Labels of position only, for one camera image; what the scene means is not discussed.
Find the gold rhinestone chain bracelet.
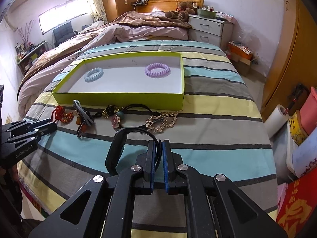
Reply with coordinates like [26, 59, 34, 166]
[144, 111, 179, 133]

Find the floral curtain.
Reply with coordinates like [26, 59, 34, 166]
[83, 0, 109, 23]

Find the black fitness band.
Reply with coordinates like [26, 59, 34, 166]
[105, 127, 162, 176]

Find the pink plastic container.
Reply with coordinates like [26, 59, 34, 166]
[300, 86, 317, 135]

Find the red gold gift bag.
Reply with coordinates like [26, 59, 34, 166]
[277, 169, 316, 237]

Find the lime green shallow box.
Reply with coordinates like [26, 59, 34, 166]
[52, 51, 184, 111]

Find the light blue spiral hair tie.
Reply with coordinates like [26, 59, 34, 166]
[83, 67, 105, 83]

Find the cardboard box with books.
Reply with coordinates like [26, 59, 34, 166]
[227, 41, 257, 76]

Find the wooden wardrobe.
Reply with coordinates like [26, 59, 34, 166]
[261, 0, 316, 121]

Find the white paper roll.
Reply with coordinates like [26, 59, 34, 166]
[264, 104, 290, 139]

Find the black office chair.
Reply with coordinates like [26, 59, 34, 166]
[53, 22, 78, 47]

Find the pink brown duvet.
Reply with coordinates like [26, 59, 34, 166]
[17, 11, 191, 118]

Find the purple spiral hair tie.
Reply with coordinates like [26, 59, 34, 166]
[144, 62, 171, 79]

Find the red knotted charm bracelet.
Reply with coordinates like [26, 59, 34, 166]
[51, 105, 75, 125]

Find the brown teddy bear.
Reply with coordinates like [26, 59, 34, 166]
[165, 1, 197, 22]

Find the white bedside cabinet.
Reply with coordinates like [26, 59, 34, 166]
[188, 15, 234, 51]

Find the desk with clutter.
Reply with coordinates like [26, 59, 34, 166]
[17, 40, 48, 76]

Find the wooden headboard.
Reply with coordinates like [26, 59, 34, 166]
[135, 0, 204, 13]

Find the green basin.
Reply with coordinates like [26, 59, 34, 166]
[197, 9, 217, 19]

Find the black cord pendant necklace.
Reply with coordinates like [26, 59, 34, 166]
[101, 103, 160, 130]

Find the dark amber bead bracelet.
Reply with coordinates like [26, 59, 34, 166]
[75, 108, 95, 139]

